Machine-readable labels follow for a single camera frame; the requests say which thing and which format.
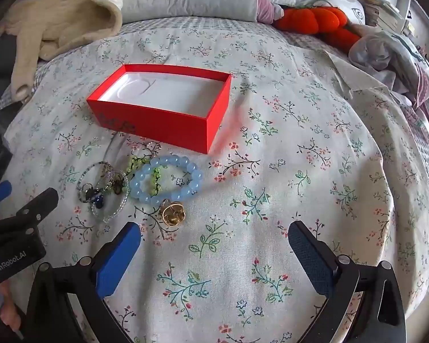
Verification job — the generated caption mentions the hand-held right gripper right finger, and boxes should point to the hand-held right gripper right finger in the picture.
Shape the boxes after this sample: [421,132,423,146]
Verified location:
[288,220,407,343]

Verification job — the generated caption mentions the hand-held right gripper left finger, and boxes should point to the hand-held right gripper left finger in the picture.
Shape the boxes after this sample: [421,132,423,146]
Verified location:
[23,222,142,343]

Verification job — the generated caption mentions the clear bead bracelet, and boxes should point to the clear bead bracelet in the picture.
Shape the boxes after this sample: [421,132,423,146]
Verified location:
[92,171,130,224]

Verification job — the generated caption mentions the black hair clip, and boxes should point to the black hair clip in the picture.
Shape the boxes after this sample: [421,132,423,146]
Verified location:
[82,182,106,210]

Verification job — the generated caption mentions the gold ring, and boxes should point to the gold ring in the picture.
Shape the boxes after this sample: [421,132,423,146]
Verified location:
[159,199,184,226]

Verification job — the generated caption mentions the small dark ring pendant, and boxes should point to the small dark ring pendant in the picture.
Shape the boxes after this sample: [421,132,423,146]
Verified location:
[112,173,128,195]

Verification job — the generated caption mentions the green bead bracelet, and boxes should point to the green bead bracelet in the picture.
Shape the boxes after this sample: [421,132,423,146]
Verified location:
[123,155,163,195]

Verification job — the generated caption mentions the light blue bead bracelet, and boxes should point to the light blue bead bracelet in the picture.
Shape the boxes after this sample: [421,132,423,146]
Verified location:
[129,154,204,206]

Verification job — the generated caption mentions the red cardboard box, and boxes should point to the red cardboard box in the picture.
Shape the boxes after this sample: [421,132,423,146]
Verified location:
[86,63,232,154]

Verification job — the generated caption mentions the person's left hand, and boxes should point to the person's left hand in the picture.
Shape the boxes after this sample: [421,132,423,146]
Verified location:
[0,279,22,330]

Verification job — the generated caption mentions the floral bedspread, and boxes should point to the floral bedspread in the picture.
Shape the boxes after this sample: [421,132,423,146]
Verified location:
[3,18,429,343]

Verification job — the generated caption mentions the beige quilted jacket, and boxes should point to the beige quilted jacket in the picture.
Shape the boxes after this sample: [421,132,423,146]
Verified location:
[0,0,124,109]

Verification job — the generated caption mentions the grey white crumpled clothes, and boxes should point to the grey white crumpled clothes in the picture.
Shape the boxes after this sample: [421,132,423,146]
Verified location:
[348,30,429,104]

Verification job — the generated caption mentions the orange pumpkin plush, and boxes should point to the orange pumpkin plush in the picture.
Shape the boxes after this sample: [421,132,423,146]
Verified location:
[273,5,362,51]

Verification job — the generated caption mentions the stack of books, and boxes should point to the stack of books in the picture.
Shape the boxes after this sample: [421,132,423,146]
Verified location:
[357,0,406,31]

